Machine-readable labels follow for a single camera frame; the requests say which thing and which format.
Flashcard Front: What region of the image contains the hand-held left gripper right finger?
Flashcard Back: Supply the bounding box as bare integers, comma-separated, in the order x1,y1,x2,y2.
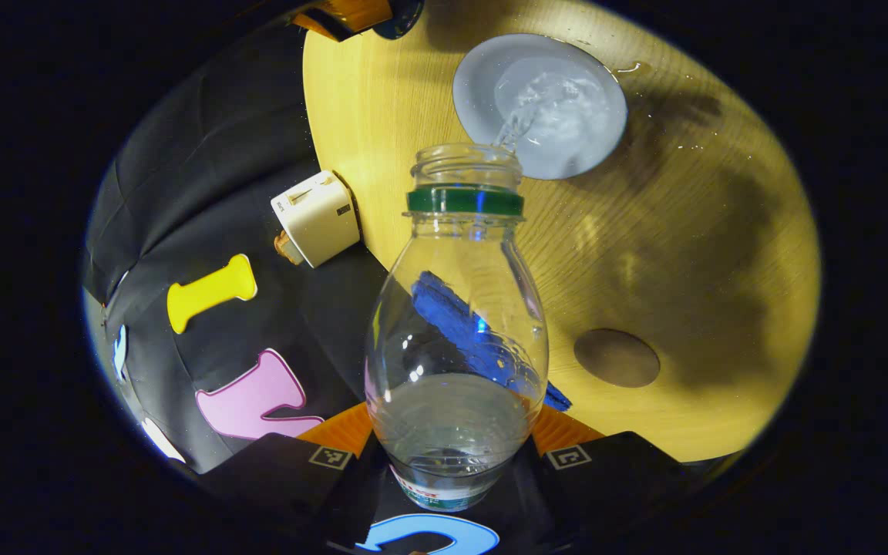
517,405,691,544

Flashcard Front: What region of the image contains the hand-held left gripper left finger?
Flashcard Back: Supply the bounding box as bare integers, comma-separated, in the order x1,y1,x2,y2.
197,401,395,544

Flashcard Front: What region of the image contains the clear plastic water bottle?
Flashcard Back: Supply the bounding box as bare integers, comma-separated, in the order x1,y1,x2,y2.
364,143,550,513

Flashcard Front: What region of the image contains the white teacup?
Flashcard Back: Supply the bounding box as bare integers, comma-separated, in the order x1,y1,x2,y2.
452,33,630,181

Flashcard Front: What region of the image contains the blue folded towel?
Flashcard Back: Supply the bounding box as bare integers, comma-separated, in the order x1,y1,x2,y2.
411,270,573,412

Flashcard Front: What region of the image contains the white toaster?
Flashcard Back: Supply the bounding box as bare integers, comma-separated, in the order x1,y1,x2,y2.
271,170,362,268

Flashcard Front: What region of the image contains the black backdrop cloth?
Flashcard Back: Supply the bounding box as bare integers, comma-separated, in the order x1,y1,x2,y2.
82,0,506,555

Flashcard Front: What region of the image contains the toast slice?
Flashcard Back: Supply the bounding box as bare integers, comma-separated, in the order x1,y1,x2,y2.
274,230,306,267

